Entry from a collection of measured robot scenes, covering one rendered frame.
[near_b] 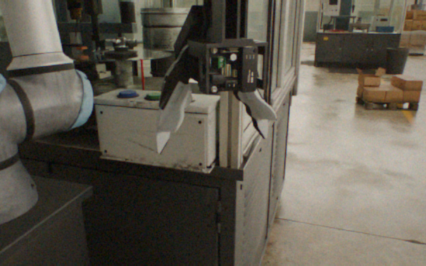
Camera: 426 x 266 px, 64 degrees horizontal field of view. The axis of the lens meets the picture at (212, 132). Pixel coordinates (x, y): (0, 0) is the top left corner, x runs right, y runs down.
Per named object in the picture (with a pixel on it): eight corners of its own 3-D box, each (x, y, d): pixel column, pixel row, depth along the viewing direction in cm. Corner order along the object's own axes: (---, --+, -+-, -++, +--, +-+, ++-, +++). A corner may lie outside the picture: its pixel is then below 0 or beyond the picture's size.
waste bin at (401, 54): (403, 72, 666) (408, 48, 651) (407, 76, 631) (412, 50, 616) (381, 71, 678) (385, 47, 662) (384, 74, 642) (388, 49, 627)
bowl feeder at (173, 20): (205, 72, 204) (205, 8, 193) (186, 81, 177) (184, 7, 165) (158, 70, 213) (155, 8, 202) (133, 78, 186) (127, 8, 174)
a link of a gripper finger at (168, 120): (146, 156, 37) (192, 84, 36) (136, 138, 42) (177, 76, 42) (169, 168, 39) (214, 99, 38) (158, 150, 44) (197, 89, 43)
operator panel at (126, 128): (222, 155, 84) (223, 96, 79) (208, 174, 74) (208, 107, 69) (123, 143, 92) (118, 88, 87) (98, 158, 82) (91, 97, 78)
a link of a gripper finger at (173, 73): (151, 103, 40) (191, 39, 39) (148, 100, 41) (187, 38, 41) (183, 122, 42) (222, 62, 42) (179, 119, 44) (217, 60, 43)
